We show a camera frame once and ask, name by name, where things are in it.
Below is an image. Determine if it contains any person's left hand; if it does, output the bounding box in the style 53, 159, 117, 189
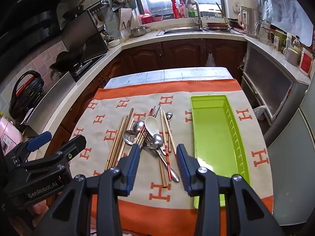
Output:
31, 198, 53, 228

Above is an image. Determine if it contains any glass door cabinet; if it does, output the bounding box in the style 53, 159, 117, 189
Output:
241, 41, 310, 126

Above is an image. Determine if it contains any white ceramic spoon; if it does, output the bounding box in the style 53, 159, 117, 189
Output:
144, 115, 161, 140

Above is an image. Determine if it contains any metal fork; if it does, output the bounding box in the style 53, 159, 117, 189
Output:
141, 135, 156, 151

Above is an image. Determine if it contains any black range hood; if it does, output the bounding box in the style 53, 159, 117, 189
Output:
0, 0, 91, 64

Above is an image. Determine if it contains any wall utensil rack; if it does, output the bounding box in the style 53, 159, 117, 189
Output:
90, 1, 110, 36

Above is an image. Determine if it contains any green plastic tray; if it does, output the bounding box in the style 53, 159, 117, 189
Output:
189, 95, 251, 208

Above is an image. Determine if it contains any white trash bag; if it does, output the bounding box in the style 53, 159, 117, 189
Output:
253, 105, 269, 121

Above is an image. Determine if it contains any steel sink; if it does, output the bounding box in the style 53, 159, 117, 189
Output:
156, 27, 244, 37

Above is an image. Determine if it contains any white mug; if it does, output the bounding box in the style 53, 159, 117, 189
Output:
283, 47, 299, 65

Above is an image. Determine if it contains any orange and beige printed blanket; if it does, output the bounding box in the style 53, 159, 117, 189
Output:
68, 79, 275, 236

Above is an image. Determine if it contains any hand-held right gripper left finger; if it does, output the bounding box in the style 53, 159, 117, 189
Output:
32, 143, 141, 236

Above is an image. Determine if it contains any wooden cutting board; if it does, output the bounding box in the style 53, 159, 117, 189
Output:
118, 7, 134, 31

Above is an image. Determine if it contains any red basin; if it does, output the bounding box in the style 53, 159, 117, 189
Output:
205, 22, 230, 30

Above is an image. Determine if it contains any small spoon with textured handle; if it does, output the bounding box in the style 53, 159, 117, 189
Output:
164, 112, 173, 153

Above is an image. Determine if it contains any metal chopstick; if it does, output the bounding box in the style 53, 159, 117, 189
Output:
148, 105, 161, 128

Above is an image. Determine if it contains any steel faucet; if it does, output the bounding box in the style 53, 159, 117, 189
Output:
185, 0, 203, 29

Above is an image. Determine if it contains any glass jar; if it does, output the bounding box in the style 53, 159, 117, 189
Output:
258, 21, 271, 43

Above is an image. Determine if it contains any steel stove splash guard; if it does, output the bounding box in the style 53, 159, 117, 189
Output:
63, 6, 110, 57

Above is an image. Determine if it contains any white plastic bag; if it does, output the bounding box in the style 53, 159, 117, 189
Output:
205, 53, 216, 67

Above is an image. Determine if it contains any white container with red label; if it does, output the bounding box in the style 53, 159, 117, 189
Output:
299, 47, 314, 77

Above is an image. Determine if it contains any medium metal spoon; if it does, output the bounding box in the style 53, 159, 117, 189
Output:
152, 133, 180, 183

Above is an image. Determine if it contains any blue and white table cover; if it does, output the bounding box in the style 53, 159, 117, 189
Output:
105, 66, 233, 89

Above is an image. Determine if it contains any steel bowl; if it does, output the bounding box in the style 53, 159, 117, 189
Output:
130, 25, 147, 37

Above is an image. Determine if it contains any black wok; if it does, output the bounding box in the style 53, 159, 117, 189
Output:
49, 50, 85, 73

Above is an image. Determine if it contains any pink rice cooker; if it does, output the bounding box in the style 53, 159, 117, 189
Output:
0, 117, 25, 155

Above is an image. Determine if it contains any gas stove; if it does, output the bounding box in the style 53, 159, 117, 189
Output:
70, 53, 107, 83

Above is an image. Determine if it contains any wooden chopstick with dark label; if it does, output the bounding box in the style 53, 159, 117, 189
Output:
157, 150, 168, 188

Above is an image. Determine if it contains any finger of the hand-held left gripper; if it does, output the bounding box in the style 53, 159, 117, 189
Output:
23, 135, 87, 177
13, 131, 53, 164

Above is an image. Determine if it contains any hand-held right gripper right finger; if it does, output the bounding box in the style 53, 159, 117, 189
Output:
176, 143, 287, 236

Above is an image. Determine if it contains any flat-handled metal soup spoon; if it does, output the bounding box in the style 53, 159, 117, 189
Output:
122, 130, 139, 145

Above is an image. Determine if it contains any red spray bottle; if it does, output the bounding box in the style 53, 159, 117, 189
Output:
171, 0, 180, 19

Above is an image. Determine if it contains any grey refrigerator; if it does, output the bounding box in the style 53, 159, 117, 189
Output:
264, 76, 315, 217

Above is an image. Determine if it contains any cream pitcher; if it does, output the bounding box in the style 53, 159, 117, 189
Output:
238, 6, 261, 38

